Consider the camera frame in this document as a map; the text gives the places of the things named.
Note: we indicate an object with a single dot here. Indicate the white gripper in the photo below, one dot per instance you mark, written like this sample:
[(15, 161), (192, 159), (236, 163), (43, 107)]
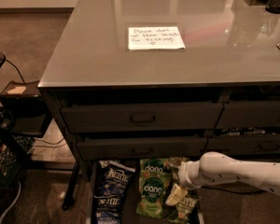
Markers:
[(186, 174)]

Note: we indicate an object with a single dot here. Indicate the green dang chip bag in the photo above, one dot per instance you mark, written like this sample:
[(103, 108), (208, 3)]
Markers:
[(159, 165), (152, 188)]

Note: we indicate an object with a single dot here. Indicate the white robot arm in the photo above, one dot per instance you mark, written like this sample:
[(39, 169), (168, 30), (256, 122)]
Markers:
[(215, 168)]

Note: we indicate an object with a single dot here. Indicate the upper green Kettle chip bag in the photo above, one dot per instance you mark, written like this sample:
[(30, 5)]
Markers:
[(175, 174)]

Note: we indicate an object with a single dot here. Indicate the green kettle chip bag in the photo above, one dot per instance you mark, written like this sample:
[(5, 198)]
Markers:
[(180, 214), (175, 174)]

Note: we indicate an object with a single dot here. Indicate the lower green Kettle chip bag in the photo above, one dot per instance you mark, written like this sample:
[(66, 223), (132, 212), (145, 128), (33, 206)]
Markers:
[(180, 214)]

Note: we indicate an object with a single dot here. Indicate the middle left drawer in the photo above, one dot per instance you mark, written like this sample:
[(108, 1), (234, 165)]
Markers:
[(132, 148)]

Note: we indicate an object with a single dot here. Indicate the open bottom drawer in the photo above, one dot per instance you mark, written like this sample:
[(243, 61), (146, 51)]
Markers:
[(131, 198)]

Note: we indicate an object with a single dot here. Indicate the upper blue Kettle chip bag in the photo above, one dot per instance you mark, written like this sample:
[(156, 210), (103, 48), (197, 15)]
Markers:
[(116, 180)]

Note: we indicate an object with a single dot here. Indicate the blue kettle chip bag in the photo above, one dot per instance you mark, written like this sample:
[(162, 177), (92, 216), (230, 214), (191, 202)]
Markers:
[(105, 164), (108, 210), (116, 180)]

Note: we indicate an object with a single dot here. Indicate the top left drawer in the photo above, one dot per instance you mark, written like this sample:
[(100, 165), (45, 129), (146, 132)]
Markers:
[(140, 117)]

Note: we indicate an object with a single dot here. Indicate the lower blue Kettle chip bag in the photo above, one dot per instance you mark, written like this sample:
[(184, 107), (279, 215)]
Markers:
[(108, 210)]

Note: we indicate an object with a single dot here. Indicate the rear blue Kettle chip bag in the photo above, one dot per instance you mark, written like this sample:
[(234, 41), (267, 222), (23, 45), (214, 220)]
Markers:
[(105, 164)]

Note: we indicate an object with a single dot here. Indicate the middle right drawer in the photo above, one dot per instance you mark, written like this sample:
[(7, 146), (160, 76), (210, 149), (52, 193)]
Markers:
[(245, 145)]

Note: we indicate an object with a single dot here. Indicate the top right drawer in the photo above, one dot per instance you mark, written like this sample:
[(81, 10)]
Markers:
[(250, 114)]

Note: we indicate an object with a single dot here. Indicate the dark grey drawer cabinet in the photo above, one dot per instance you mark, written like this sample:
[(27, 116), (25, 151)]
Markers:
[(230, 55)]

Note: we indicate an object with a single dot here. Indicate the white handwritten paper note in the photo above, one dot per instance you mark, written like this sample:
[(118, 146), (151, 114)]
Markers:
[(146, 38)]

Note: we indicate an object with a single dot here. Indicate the black crate with items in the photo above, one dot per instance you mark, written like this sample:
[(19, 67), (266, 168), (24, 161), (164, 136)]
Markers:
[(10, 162)]

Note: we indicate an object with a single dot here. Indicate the black box with label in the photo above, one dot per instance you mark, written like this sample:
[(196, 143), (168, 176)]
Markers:
[(27, 107)]

